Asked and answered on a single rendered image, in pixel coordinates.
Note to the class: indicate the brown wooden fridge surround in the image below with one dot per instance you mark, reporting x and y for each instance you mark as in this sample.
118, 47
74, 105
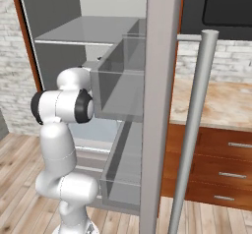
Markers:
24, 31

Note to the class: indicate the glass fridge shelf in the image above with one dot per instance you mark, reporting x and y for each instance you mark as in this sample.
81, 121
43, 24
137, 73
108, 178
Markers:
88, 29

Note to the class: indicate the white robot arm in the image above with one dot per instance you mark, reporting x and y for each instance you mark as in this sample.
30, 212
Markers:
59, 146

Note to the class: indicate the black microwave oven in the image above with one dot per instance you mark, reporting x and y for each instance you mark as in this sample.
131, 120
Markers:
223, 5

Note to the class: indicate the small clear fridge door bin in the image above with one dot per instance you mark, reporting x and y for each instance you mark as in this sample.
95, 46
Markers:
126, 175

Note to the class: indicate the large clear fridge door bin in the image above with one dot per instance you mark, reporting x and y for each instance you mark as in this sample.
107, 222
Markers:
121, 90

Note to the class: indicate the grey fridge body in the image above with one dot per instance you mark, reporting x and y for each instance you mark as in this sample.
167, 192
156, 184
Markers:
55, 5

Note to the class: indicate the clear fridge drawer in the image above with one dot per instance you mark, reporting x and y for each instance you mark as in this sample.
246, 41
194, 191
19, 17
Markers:
95, 131

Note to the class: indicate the brown wooden drawer front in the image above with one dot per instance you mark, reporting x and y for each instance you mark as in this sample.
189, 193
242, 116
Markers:
203, 195
210, 169
213, 139

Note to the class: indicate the grey fridge door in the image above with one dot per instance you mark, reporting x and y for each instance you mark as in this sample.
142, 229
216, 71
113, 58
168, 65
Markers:
159, 80

